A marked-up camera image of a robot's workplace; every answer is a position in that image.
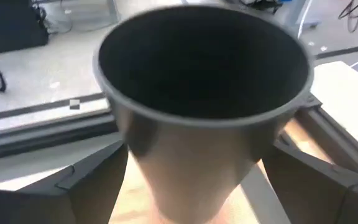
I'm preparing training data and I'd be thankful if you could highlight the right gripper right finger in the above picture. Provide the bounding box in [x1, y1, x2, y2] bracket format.
[261, 139, 358, 224]

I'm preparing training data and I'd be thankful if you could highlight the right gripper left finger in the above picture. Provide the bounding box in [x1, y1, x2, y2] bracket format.
[0, 141, 129, 224]

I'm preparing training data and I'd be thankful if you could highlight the black aluminium table frame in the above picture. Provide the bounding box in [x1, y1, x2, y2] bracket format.
[0, 93, 358, 180]

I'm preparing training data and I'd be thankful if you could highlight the black plastic cup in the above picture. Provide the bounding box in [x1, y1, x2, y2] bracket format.
[92, 3, 315, 224]

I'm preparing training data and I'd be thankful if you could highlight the black cable bundle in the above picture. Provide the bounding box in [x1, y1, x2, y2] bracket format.
[337, 0, 358, 34]

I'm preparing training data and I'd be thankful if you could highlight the grey desk foot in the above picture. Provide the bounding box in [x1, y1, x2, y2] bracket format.
[294, 0, 322, 29]

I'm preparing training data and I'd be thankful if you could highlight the long white cable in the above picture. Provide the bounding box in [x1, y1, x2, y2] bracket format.
[296, 0, 358, 68]

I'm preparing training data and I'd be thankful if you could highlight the black case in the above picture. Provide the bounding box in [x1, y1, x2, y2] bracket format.
[0, 0, 50, 55]

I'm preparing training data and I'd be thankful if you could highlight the thin grey cable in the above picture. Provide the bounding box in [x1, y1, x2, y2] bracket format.
[32, 0, 75, 35]

